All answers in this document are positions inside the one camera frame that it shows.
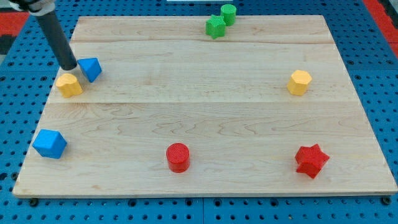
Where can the yellow heart block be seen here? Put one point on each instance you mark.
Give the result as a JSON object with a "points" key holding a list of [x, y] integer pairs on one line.
{"points": [[68, 85]]}

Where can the blue cube block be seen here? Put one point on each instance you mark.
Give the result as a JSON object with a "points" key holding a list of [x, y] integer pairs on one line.
{"points": [[49, 143]]}

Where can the light wooden board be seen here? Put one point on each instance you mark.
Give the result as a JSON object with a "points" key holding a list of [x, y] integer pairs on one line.
{"points": [[165, 81]]}

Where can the red cylinder block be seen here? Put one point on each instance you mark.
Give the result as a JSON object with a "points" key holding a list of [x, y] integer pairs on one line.
{"points": [[178, 157]]}

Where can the green star block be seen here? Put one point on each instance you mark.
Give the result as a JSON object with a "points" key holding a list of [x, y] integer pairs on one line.
{"points": [[215, 26]]}

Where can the green cylinder block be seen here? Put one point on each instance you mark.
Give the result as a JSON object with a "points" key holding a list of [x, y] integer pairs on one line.
{"points": [[228, 11]]}

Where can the yellow hexagon block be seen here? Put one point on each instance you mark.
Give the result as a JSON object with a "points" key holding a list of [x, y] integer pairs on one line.
{"points": [[299, 82]]}

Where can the blue triangular block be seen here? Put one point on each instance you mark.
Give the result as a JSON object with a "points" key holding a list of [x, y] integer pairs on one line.
{"points": [[90, 67]]}

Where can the red star block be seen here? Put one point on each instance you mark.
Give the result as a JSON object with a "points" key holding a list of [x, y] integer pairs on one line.
{"points": [[310, 160]]}

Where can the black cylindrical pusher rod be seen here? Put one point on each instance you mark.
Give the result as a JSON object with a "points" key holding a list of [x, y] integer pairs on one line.
{"points": [[57, 40]]}

